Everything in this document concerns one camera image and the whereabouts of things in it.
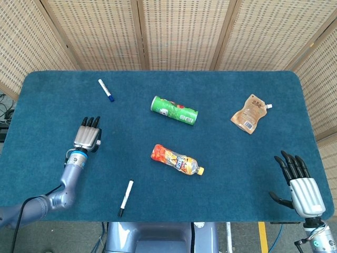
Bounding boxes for black floor cables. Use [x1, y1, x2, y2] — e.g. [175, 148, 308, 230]
[0, 92, 16, 132]

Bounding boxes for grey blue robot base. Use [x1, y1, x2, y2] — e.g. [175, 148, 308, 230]
[105, 222, 219, 253]

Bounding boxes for white marker with black cap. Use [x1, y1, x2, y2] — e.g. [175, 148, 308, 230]
[117, 179, 134, 218]

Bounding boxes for white table leg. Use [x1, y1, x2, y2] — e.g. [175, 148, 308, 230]
[225, 222, 233, 253]

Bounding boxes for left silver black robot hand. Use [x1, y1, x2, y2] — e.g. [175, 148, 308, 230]
[73, 116, 103, 153]

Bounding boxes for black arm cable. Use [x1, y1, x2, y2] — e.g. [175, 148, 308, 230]
[10, 184, 63, 253]

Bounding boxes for brown spouted drink pouch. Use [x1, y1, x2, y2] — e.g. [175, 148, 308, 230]
[230, 93, 273, 135]

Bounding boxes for orange labelled plastic bottle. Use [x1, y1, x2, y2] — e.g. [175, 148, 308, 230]
[151, 143, 205, 177]

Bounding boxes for white marker with blue cap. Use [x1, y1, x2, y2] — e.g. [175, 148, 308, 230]
[98, 79, 115, 103]

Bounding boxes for green chips can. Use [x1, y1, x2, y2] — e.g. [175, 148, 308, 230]
[150, 95, 199, 127]

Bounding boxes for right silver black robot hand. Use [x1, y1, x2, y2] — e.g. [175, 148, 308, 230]
[269, 150, 326, 218]

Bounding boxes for blue cable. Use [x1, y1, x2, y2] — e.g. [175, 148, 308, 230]
[267, 223, 284, 253]
[96, 222, 106, 253]

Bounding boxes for teal blue table cloth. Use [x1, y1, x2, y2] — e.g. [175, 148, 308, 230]
[0, 70, 331, 223]

